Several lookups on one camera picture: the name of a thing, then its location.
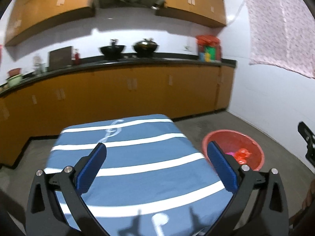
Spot person's right hand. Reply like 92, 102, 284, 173
302, 179, 315, 210

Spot black wok with lid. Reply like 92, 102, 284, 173
132, 38, 160, 57

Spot clear plastic bottle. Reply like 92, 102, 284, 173
33, 55, 42, 75

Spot pink floral hanging cloth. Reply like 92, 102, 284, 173
240, 0, 315, 79

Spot orange bag of goods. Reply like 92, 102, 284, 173
196, 35, 222, 62

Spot orange upper cabinet with labels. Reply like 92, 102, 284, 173
4, 0, 96, 47

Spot orange plastic bag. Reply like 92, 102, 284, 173
233, 148, 253, 165

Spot green box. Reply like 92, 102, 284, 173
204, 45, 217, 61

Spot blue white striped table cloth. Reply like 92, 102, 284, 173
44, 114, 234, 236

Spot red plastic basin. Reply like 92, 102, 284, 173
202, 129, 265, 171

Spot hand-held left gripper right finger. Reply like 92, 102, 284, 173
204, 141, 289, 236

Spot pale green pot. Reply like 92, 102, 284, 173
6, 75, 24, 88

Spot white wall cable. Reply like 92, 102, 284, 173
226, 0, 246, 27

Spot dark cutting board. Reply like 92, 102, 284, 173
48, 46, 73, 70

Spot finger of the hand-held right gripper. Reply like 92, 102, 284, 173
298, 122, 315, 166

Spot black kitchen countertop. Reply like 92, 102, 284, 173
0, 58, 237, 97

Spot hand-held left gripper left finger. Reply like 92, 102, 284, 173
26, 143, 109, 236

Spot orange lower kitchen cabinets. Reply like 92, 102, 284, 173
0, 64, 234, 169

